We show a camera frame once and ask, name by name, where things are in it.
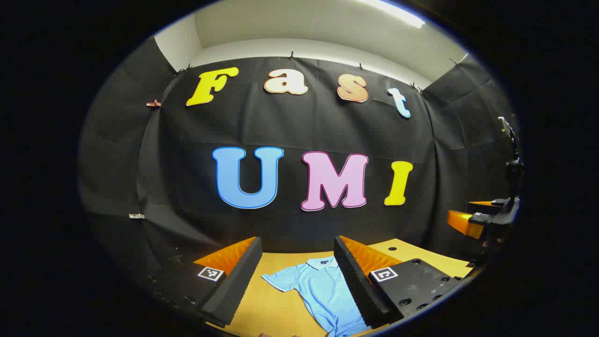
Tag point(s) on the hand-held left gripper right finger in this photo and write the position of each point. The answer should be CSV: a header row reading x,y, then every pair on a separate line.
x,y
355,290

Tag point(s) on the light blue polo T-shirt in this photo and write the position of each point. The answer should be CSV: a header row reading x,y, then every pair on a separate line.
x,y
323,292

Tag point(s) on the red cloth clip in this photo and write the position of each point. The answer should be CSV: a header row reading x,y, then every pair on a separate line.
x,y
153,103

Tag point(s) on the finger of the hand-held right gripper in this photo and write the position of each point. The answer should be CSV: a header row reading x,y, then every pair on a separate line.
x,y
486,204
465,223

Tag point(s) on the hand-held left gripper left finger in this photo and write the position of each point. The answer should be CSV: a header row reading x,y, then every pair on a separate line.
x,y
236,285

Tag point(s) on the white cloth clip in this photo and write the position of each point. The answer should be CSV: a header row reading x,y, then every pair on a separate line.
x,y
136,216

